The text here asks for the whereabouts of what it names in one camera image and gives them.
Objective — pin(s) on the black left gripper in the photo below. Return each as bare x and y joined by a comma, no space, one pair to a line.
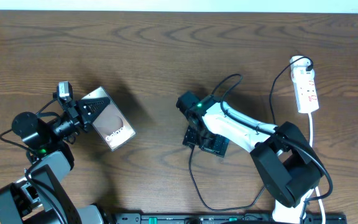
76,124

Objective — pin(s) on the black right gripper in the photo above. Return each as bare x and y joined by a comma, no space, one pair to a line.
217,148

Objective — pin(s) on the smartphone with brown screen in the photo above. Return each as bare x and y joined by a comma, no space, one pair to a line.
111,124

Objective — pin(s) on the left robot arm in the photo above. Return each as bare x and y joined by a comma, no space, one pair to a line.
38,196

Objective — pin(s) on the white power strip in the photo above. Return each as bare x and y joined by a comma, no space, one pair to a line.
305,90

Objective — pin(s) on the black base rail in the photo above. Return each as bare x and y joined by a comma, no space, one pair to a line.
216,218

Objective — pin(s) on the white usb wall charger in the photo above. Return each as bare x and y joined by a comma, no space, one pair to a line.
301,61

